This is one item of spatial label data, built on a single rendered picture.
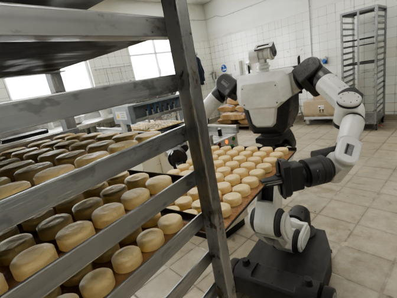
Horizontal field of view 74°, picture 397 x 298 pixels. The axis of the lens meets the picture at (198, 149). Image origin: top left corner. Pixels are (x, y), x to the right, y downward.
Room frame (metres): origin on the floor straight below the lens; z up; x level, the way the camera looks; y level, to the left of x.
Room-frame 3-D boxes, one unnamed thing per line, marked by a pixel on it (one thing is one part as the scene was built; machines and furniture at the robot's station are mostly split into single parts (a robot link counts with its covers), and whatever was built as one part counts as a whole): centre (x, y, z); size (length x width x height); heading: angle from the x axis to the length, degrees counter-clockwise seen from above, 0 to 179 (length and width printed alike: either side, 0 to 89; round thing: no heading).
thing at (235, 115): (5.85, -0.99, 0.32); 0.72 x 0.42 x 0.17; 45
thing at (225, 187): (0.72, -0.05, 0.99); 0.05 x 0.05 x 0.02
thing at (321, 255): (1.38, -0.44, 0.19); 0.64 x 0.52 x 0.33; 142
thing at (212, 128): (2.75, 0.31, 0.87); 2.01 x 0.03 x 0.07; 40
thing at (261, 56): (1.30, -0.37, 1.35); 0.10 x 0.07 x 0.09; 51
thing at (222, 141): (1.91, -0.21, 0.77); 0.24 x 0.04 x 0.14; 130
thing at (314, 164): (0.74, -0.29, 0.98); 0.12 x 0.10 x 0.13; 96
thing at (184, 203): (0.67, 0.07, 0.99); 0.05 x 0.05 x 0.02
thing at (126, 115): (2.57, 0.35, 1.01); 0.72 x 0.33 x 0.34; 130
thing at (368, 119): (4.27, -2.86, 0.93); 0.64 x 0.51 x 1.78; 133
